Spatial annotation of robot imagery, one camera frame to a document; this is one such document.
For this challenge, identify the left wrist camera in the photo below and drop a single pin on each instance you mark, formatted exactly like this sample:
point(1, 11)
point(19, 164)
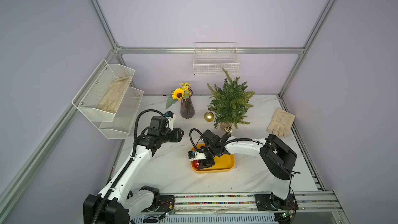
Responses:
point(171, 118)

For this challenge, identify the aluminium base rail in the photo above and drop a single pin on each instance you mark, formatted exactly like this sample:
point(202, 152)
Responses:
point(322, 201)

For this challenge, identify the white mesh upper shelf basket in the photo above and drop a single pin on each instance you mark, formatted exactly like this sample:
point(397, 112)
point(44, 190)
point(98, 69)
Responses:
point(88, 99)

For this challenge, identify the small green christmas tree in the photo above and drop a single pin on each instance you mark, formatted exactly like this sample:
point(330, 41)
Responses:
point(230, 103)

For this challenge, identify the white mesh shelf basket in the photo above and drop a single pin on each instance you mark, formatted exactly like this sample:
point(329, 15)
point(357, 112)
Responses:
point(88, 99)
point(123, 122)

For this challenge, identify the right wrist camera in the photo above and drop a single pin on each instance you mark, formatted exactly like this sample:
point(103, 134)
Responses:
point(195, 155)

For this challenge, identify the shiny silver-gold ball ornament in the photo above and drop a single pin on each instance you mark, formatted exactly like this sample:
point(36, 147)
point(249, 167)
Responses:
point(228, 131)

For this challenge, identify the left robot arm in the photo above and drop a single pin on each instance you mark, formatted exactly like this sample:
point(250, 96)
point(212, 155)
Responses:
point(130, 174)

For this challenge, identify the beige glove in basket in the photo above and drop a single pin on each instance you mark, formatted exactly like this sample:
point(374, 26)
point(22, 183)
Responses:
point(114, 94)

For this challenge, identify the white wire wall basket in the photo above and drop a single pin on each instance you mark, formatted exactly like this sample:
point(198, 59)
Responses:
point(211, 59)

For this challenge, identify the yellow plastic tray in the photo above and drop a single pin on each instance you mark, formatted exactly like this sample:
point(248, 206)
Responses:
point(223, 163)

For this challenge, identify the beige glove on table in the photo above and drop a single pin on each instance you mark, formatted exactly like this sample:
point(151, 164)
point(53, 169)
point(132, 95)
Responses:
point(281, 123)

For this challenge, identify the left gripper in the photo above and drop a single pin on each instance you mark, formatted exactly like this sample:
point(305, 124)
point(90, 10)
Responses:
point(176, 137)

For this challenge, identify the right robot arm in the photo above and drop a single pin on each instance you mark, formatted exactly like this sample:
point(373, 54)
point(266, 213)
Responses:
point(277, 156)

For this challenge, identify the dark glass vase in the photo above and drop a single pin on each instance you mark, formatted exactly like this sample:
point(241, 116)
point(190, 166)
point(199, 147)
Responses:
point(187, 110)

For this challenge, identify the red glitter ball ornament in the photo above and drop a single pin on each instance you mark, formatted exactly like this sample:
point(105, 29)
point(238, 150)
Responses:
point(196, 164)

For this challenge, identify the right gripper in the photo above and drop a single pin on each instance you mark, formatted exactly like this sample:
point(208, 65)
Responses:
point(207, 163)

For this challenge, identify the sunflower bouquet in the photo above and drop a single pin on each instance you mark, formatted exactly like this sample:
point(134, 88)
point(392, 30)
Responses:
point(182, 93)

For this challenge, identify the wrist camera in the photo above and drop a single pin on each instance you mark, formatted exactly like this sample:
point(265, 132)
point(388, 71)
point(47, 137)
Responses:
point(171, 118)
point(195, 155)

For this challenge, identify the matte gold ball ornament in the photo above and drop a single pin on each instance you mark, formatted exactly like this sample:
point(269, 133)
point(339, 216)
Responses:
point(209, 116)

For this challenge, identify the white mesh lower shelf basket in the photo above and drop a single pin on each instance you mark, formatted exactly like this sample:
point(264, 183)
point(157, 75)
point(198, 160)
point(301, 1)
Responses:
point(123, 122)

